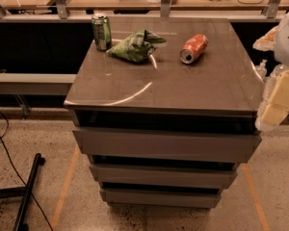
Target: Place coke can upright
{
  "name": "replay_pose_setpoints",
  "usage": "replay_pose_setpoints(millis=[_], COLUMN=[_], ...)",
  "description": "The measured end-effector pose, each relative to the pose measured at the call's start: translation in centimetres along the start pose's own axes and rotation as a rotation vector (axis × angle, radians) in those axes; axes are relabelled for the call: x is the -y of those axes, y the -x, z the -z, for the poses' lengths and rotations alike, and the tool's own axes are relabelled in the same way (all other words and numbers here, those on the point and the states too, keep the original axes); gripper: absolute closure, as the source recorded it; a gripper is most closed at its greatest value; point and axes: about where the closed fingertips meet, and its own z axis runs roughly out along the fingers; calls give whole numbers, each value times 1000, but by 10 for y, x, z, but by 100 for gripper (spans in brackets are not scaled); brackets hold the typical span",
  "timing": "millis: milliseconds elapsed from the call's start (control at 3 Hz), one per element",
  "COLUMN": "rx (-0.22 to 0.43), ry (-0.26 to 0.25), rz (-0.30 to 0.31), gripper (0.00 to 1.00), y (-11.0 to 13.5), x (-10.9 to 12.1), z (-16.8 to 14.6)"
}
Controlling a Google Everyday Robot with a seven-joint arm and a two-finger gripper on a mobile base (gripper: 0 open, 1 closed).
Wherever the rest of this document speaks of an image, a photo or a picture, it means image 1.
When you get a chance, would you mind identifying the bottom grey drawer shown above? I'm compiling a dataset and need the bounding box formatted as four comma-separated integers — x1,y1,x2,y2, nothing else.
100,189,221,209

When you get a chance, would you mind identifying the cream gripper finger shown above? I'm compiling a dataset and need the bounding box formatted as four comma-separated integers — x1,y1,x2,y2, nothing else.
252,27,276,52
255,70,289,132

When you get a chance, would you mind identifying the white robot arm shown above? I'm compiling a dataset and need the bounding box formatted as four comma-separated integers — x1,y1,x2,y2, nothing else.
253,12,289,132

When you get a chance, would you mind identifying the green chip bag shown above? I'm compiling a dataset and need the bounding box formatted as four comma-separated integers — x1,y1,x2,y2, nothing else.
106,30,167,63

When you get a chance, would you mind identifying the black floor cable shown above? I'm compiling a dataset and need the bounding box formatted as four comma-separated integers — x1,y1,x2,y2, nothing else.
0,107,55,231

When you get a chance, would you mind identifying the grey drawer cabinet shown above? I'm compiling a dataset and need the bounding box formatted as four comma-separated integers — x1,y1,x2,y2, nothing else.
65,17,264,195

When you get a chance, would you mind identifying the top grey drawer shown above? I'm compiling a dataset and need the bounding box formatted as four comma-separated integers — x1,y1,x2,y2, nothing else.
73,127,261,163

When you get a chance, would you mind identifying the grey metal rail post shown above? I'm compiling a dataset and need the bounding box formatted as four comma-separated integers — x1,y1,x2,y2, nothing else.
160,0,171,17

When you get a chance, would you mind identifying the middle grey drawer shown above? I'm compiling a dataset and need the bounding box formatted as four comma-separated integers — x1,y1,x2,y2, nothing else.
90,164,237,189

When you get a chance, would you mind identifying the wooden background desk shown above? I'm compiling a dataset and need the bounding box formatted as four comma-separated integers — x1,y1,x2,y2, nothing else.
0,0,270,11

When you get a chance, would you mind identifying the grey drawer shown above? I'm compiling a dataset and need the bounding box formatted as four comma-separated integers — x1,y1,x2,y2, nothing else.
90,164,237,189
100,189,221,209
73,127,261,163

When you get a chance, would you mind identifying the black metal stand base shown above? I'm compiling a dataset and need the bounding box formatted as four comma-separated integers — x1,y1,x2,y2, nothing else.
0,153,45,231

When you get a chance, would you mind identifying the red coke can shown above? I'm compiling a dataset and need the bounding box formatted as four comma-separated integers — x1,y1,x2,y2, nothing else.
180,34,208,64

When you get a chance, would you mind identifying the green soda can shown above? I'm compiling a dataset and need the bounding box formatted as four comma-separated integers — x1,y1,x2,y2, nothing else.
92,13,112,51

